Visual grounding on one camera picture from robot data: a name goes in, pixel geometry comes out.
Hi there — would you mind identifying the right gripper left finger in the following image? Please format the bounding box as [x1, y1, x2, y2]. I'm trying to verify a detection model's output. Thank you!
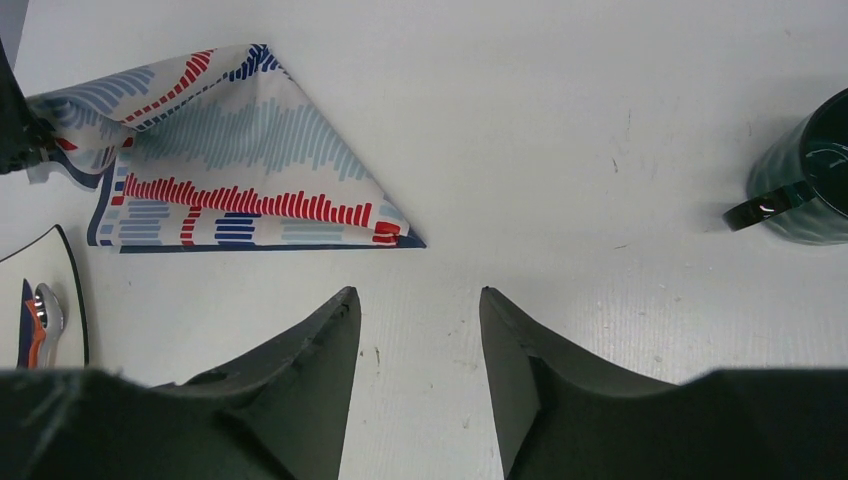
[1, 287, 361, 479]

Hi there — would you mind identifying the silver spoon pink handle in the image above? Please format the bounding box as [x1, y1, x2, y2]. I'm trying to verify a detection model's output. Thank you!
[34, 283, 65, 368]

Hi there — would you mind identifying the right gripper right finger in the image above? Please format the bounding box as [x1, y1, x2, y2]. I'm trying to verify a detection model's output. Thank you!
[479, 287, 847, 479]

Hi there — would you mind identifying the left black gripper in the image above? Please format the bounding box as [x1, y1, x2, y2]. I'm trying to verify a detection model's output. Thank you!
[1, 45, 53, 175]

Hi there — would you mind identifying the patterned cloth napkin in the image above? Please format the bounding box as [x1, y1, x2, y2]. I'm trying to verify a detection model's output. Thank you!
[27, 44, 423, 253]

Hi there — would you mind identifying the dark blue plastic knife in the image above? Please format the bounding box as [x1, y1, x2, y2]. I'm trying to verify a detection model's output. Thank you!
[17, 279, 35, 369]

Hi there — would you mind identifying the white square plate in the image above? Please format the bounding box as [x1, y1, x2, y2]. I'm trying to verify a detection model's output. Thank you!
[1, 225, 89, 370]

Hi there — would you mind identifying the dark green mug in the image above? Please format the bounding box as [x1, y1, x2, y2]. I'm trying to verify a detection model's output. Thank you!
[722, 90, 847, 246]

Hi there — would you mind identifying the orange plastic fork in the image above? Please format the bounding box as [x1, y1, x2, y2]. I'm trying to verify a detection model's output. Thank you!
[24, 300, 46, 369]

